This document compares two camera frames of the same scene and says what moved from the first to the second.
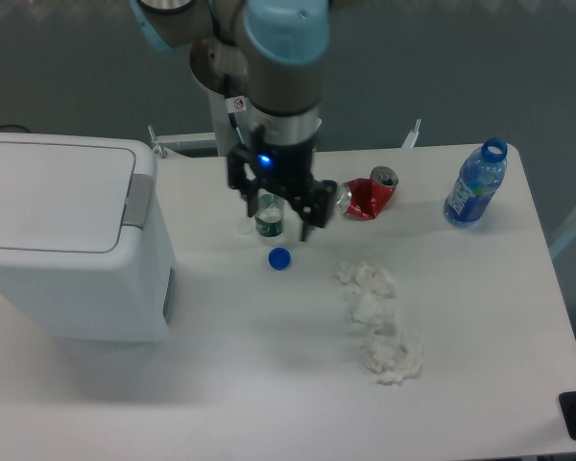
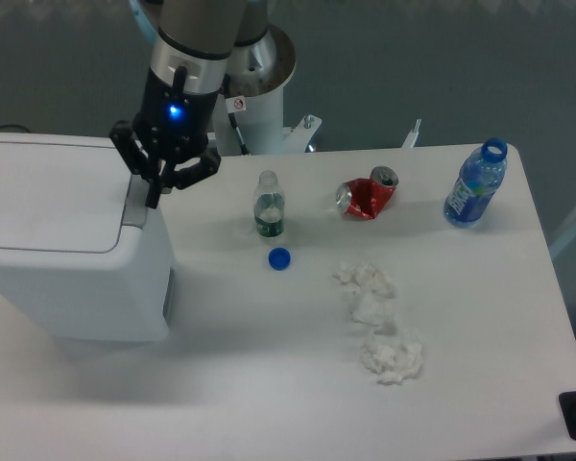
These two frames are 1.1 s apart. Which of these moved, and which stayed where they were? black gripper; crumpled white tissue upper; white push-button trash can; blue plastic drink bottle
Moved: black gripper
Stayed: white push-button trash can; crumpled white tissue upper; blue plastic drink bottle
